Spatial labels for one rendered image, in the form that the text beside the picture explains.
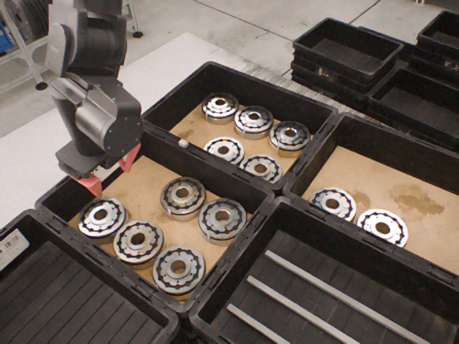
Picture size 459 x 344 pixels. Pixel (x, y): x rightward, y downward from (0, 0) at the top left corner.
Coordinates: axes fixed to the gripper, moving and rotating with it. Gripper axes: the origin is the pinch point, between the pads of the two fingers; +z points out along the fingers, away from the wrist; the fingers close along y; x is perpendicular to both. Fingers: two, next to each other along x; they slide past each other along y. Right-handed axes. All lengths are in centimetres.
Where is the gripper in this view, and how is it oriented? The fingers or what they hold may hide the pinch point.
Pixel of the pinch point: (111, 180)
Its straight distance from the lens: 65.4
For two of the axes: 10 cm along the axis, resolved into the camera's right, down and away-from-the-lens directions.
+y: 5.7, -6.5, 5.1
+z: 0.1, 6.2, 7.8
